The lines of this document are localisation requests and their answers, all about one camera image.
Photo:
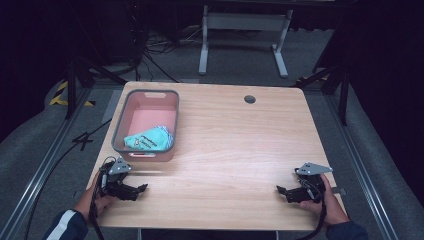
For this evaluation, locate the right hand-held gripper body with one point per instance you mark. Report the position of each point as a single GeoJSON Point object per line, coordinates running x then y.
{"type": "Point", "coordinates": [311, 183]}

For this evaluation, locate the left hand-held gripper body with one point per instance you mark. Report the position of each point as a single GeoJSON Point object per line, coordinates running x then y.
{"type": "Point", "coordinates": [115, 175]}

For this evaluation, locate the person's right hand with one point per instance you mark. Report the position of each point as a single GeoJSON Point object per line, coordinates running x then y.
{"type": "Point", "coordinates": [330, 208]}

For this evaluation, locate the person's left hand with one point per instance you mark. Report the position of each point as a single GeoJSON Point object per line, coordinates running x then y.
{"type": "Point", "coordinates": [87, 200]}

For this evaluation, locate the turquoise printed packet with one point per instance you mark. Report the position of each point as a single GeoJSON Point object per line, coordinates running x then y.
{"type": "Point", "coordinates": [150, 140]}

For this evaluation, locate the pink basket with grey rim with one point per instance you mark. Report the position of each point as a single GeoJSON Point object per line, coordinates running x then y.
{"type": "Point", "coordinates": [151, 110]}

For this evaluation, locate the black metal stand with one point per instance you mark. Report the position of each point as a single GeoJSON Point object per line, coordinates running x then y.
{"type": "Point", "coordinates": [71, 86]}
{"type": "Point", "coordinates": [343, 96]}

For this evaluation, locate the yellow black floor tape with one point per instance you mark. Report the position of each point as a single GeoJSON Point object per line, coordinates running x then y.
{"type": "Point", "coordinates": [60, 98]}

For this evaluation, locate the aluminium floor rail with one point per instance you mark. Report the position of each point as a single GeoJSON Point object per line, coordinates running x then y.
{"type": "Point", "coordinates": [363, 180]}
{"type": "Point", "coordinates": [36, 180]}

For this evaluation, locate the grey metal table frame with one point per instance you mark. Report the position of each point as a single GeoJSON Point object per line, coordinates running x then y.
{"type": "Point", "coordinates": [245, 21]}

